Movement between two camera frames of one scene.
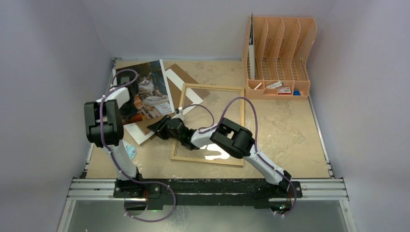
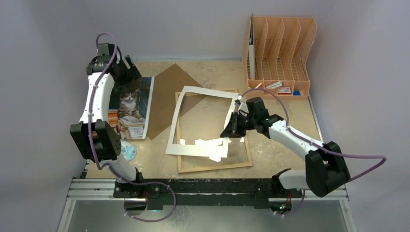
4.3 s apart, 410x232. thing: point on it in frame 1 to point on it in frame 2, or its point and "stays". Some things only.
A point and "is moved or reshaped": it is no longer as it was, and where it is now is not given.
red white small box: x=285 y=90 stays
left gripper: x=131 y=113 to x=131 y=74
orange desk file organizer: x=273 y=57 stays
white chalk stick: x=258 y=85 stays
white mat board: x=139 y=135 to x=210 y=151
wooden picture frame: x=233 y=89 to x=248 y=164
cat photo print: x=153 y=94 is moved or reshaped
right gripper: x=165 y=127 to x=240 y=122
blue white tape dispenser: x=131 y=150 stays
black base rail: x=266 y=195 stays
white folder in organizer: x=252 y=51 stays
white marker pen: x=275 y=84 stays
